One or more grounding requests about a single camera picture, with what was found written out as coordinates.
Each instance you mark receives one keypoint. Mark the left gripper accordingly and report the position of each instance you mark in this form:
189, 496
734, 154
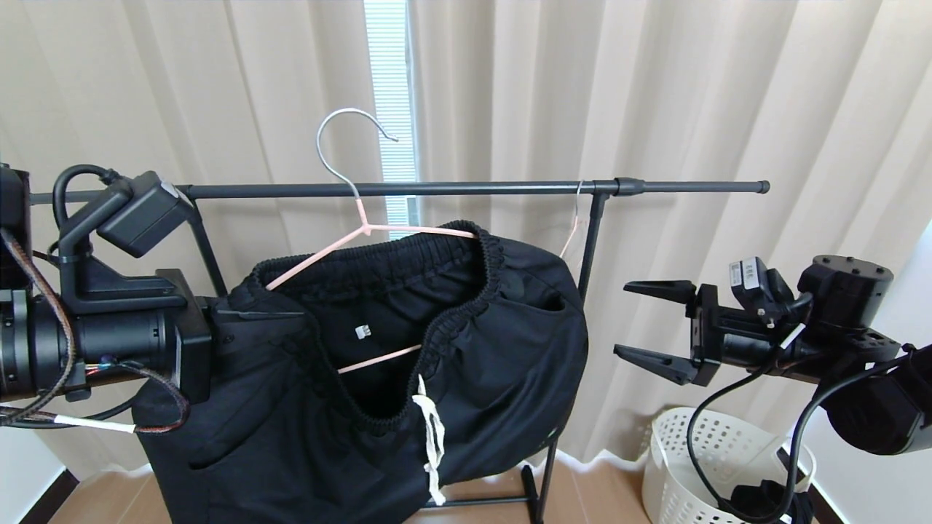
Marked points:
193, 342

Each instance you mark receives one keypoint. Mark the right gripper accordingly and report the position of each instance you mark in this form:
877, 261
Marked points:
743, 346

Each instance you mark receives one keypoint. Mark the pink clothes hanger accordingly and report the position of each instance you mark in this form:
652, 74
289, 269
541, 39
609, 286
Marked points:
570, 240
422, 232

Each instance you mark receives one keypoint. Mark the black garment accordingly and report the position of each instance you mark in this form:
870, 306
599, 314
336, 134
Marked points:
757, 498

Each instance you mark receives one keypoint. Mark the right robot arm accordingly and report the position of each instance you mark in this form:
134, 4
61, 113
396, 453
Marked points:
844, 284

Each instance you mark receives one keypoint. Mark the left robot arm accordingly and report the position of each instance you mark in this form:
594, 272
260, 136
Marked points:
29, 342

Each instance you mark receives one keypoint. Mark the white laundry basket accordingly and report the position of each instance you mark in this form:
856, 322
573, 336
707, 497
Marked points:
684, 473

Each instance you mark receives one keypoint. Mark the black clothes rack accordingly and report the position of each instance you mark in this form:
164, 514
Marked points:
510, 188

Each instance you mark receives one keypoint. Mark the beige curtain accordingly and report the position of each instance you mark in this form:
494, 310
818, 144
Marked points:
728, 109
255, 87

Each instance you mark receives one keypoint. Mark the window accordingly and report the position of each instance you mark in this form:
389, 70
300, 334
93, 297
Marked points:
389, 73

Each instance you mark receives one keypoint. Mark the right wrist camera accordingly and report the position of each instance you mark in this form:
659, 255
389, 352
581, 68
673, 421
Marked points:
757, 284

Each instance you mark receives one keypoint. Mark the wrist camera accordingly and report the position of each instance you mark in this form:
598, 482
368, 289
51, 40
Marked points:
757, 284
142, 215

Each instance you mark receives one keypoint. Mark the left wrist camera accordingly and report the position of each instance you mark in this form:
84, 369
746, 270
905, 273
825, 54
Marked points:
142, 215

